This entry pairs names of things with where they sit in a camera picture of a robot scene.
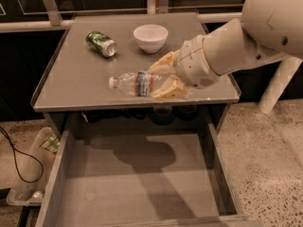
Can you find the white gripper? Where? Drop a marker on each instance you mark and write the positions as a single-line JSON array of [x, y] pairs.
[[193, 62]]

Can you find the clear plastic water bottle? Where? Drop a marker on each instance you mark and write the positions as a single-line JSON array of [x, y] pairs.
[[142, 83]]

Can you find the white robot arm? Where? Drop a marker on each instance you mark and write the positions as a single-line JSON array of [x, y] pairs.
[[268, 31]]

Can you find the grey cabinet counter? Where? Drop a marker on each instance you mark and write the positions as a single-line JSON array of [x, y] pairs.
[[78, 79]]

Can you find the open grey top drawer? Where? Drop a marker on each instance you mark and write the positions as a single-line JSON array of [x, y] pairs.
[[128, 173]]

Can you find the white ceramic bowl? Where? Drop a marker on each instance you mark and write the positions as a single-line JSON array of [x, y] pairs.
[[150, 38]]

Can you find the green soda can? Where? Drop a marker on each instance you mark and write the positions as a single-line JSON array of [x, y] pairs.
[[101, 43]]

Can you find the green snack packet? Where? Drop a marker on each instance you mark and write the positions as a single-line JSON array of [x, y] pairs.
[[51, 143]]

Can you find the clear plastic storage bin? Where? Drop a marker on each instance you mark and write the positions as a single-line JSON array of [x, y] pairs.
[[35, 168]]

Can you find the metal railing frame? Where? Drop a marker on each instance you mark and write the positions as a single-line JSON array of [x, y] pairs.
[[39, 15]]

